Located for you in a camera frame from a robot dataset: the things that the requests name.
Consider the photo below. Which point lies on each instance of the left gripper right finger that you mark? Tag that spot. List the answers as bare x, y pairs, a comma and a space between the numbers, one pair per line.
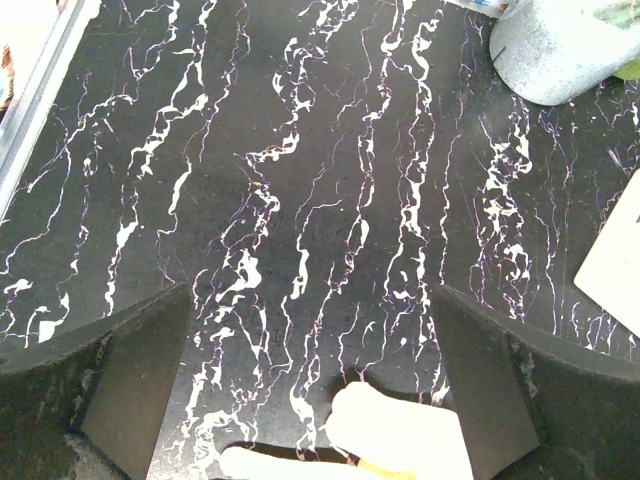
532, 405

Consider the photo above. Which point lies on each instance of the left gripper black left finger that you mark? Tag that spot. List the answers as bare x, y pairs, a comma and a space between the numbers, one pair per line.
90, 403

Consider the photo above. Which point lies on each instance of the white plastic storage basket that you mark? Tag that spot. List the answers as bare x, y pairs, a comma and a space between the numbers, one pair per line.
609, 274

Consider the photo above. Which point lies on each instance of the cream leather glove rear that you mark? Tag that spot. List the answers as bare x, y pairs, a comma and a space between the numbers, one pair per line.
398, 436

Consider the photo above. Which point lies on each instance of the cream leather glove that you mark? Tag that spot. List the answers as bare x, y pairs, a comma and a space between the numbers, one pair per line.
398, 436
241, 463

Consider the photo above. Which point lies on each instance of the cream leather glove front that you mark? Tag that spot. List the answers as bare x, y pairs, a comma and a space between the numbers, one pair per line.
241, 463

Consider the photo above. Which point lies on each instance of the grey metal bucket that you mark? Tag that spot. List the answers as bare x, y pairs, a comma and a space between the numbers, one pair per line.
548, 52

